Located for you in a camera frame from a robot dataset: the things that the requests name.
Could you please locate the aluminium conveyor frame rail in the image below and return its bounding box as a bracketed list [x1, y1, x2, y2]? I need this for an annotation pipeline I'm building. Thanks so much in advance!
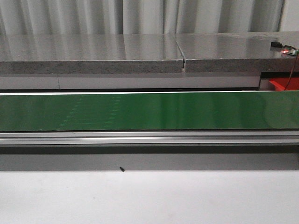
[0, 130, 299, 146]

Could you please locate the small sensor circuit board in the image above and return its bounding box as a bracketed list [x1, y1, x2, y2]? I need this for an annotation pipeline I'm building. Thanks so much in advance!
[271, 42, 299, 56]

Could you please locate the grey stone counter slab right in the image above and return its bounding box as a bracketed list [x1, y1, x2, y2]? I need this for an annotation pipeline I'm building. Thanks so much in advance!
[175, 32, 299, 73]

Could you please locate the red plastic tray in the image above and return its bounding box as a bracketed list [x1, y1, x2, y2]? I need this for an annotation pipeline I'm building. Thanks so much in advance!
[269, 77, 299, 91]

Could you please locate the green conveyor belt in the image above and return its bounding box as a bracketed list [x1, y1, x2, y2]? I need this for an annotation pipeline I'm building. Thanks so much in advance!
[0, 91, 299, 132]

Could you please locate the white pleated curtain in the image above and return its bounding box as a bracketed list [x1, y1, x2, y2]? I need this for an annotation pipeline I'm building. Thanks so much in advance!
[0, 0, 299, 35]

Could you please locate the grey stone counter slab left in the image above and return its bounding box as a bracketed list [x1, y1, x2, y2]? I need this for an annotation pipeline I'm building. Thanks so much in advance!
[0, 34, 184, 74]

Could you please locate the red black sensor wire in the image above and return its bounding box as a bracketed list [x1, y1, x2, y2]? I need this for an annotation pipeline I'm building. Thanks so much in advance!
[284, 44, 299, 91]

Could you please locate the grey stone counter slab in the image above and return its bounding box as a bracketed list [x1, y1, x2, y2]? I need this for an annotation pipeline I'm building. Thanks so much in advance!
[175, 32, 299, 73]
[0, 34, 184, 74]

